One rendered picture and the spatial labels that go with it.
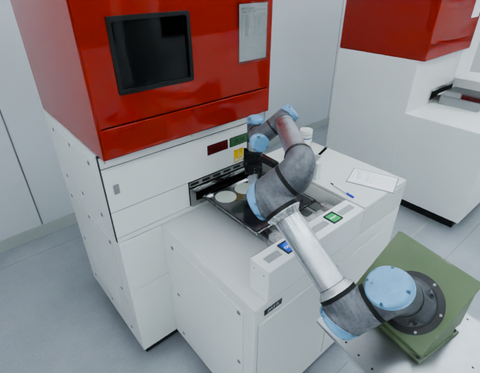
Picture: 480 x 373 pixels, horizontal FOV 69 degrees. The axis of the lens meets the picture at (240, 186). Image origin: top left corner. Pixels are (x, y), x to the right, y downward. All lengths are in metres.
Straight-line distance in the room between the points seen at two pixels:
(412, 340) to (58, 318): 1.98
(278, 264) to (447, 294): 0.50
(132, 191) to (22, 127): 1.50
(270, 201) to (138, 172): 0.61
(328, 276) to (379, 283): 0.14
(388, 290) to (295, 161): 0.43
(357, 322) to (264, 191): 0.44
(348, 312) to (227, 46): 1.04
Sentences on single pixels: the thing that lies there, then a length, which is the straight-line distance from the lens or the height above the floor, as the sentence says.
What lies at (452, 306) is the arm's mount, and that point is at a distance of 1.22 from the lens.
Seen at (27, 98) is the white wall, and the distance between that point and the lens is 2.80.
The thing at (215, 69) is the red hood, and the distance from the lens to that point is 1.46.
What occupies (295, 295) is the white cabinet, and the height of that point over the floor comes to 0.74.
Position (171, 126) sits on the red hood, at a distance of 1.40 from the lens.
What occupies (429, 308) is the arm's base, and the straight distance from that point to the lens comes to 1.18.
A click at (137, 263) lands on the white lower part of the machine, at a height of 0.67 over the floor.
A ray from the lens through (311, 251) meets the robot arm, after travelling 1.06.
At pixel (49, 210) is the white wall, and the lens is 3.13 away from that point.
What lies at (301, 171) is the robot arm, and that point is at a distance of 1.05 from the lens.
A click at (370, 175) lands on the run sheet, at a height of 0.97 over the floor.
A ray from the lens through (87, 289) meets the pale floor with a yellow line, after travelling 2.63.
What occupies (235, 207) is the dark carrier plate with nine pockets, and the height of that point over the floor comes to 0.90.
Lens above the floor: 1.80
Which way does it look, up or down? 32 degrees down
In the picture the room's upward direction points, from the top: straight up
